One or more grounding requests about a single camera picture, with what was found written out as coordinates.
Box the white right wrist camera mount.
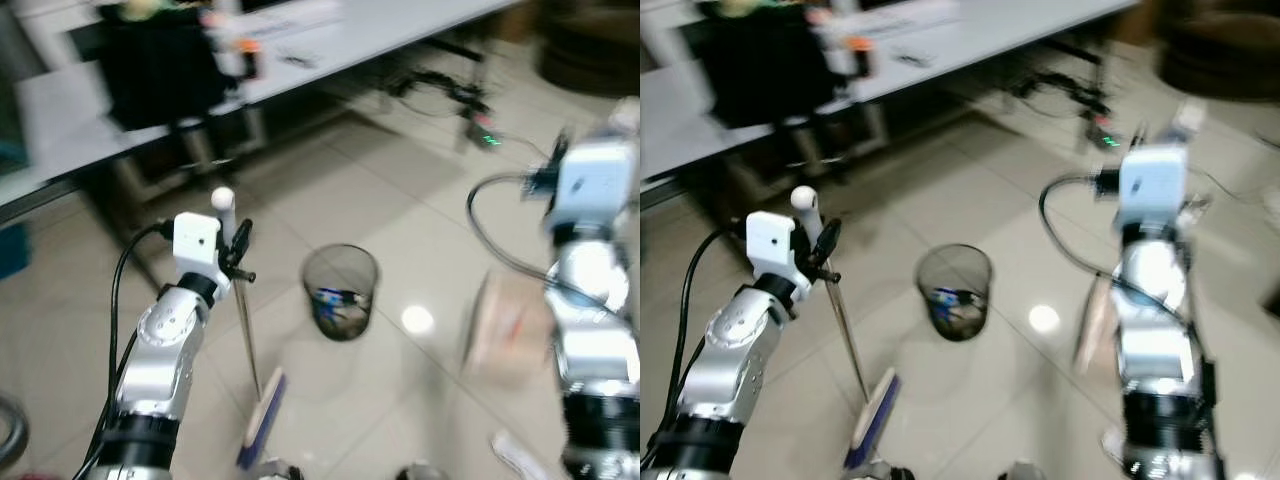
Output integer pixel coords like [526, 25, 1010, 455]
[1118, 142, 1191, 229]
[546, 138, 639, 233]

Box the black mesh wastebasket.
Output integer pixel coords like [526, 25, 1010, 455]
[301, 244, 381, 343]
[916, 244, 994, 343]

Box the beige dustpan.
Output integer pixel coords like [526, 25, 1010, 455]
[461, 268, 553, 383]
[1073, 274, 1121, 377]

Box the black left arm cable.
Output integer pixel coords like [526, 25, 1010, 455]
[642, 224, 753, 471]
[75, 223, 177, 480]

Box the power strip with green light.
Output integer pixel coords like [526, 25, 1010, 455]
[1085, 112, 1129, 153]
[458, 108, 506, 153]

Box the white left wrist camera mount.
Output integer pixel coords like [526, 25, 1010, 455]
[172, 212, 223, 293]
[746, 211, 801, 291]

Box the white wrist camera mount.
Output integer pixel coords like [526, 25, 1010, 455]
[172, 212, 223, 293]
[746, 211, 801, 291]
[1118, 142, 1191, 229]
[546, 138, 639, 233]

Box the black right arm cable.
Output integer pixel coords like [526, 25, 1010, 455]
[1037, 174, 1193, 323]
[466, 172, 601, 303]

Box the black floor cable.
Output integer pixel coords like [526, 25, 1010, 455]
[388, 68, 493, 119]
[1012, 70, 1113, 121]

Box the long white table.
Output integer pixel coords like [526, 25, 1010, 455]
[640, 0, 1141, 189]
[0, 0, 523, 213]

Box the broom with white knob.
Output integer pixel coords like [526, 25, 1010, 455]
[790, 186, 903, 471]
[210, 187, 290, 471]

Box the dark brown round tub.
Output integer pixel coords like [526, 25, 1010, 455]
[1158, 0, 1280, 103]
[537, 0, 641, 98]

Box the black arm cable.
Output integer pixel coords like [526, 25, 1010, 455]
[75, 223, 177, 480]
[642, 224, 753, 471]
[466, 172, 601, 303]
[1037, 174, 1193, 323]

